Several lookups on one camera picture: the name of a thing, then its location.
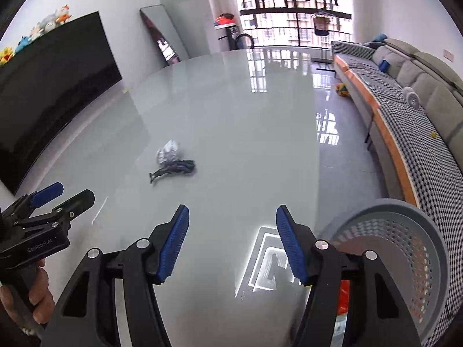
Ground window grille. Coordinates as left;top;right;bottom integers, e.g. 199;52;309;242
229;0;353;48

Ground clothes drying rack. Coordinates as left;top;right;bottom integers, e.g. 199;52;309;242
312;12;335;62

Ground person's left hand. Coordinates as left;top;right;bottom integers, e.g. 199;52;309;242
0;258;55;337

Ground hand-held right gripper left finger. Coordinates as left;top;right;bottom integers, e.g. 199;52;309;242
41;204;190;347

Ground crumpled white paper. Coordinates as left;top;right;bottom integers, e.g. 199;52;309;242
156;140;181;163

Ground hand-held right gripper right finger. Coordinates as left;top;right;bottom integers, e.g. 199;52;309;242
275;204;422;347

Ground row of plush toys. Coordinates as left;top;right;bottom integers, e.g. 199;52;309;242
0;4;72;66

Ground white round device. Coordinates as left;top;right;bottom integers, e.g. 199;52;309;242
403;87;422;109

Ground grey perforated basket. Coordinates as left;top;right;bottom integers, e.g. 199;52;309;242
320;199;449;347

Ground white shelf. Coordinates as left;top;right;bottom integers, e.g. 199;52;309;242
213;25;239;51

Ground checkered grey sofa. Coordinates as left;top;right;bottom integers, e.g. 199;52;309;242
332;41;463;347

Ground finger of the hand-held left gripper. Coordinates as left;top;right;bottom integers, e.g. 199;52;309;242
22;182;65;209
51;189;95;222

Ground black television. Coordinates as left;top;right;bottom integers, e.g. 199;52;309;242
0;12;123;196

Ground red plastic bag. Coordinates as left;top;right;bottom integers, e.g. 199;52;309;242
338;280;351;317

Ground leaning mirror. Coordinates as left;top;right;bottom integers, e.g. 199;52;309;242
139;4;189;66

